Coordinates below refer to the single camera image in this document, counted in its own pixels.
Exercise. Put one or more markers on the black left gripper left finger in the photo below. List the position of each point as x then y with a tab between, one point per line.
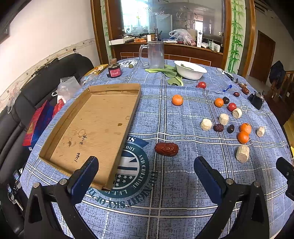
40	218

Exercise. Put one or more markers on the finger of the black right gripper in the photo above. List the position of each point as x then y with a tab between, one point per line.
286	169

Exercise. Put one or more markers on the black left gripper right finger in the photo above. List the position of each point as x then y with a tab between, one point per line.
252	220

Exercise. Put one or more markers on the large white sugarcane chunk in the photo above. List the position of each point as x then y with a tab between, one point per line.
242	154

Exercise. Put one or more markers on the orange tangerine pair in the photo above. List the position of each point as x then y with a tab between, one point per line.
243	137
246	128

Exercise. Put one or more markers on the large red jujube date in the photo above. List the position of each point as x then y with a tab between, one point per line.
167	149

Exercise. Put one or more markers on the wooden chair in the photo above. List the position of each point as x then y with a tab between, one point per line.
280	97

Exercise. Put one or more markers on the dark purple date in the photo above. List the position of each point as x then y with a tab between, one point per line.
230	128

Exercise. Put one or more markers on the black cylindrical container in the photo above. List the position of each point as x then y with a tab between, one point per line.
256	99

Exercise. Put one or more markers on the dark red wrinkled date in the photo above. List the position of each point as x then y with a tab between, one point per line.
218	127

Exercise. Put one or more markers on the red tomato by plum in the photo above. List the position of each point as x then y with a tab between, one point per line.
231	107

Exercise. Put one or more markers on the dark purple plum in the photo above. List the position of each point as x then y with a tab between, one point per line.
226	100

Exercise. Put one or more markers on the red dates by container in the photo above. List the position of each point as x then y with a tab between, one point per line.
244	88

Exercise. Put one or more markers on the orange tangerine by plum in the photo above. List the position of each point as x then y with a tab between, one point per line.
219	102

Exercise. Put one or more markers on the dark jacket on chair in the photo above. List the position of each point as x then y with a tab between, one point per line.
277	73

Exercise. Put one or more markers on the brown wooden door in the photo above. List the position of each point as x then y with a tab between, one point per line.
263	57

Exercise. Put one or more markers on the shallow cardboard tray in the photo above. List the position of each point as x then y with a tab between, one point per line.
95	124

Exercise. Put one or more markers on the blue plaid tablecloth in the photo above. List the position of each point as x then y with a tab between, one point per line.
166	156

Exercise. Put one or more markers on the red tomato near bowl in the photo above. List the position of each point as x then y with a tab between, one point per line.
201	85

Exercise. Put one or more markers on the orange tangerine far left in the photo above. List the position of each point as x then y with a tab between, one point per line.
177	100

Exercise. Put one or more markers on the white bowl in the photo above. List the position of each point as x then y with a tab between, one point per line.
189	70

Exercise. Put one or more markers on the black leather sofa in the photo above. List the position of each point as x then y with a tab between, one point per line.
14	125

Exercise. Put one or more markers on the clear plastic bag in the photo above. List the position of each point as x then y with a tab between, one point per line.
66	89

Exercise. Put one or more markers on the green leafy vegetable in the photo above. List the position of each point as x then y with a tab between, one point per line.
174	77

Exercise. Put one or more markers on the yellow box on table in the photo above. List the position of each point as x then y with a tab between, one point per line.
97	70

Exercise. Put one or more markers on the wooden counter shelf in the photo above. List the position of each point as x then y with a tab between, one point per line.
124	49

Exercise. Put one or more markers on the dark jar pink label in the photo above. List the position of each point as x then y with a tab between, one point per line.
114	70

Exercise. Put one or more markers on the plastic bag on counter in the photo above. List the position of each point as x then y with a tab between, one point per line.
183	35

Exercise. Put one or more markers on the clear glass mug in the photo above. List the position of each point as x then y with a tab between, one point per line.
155	55

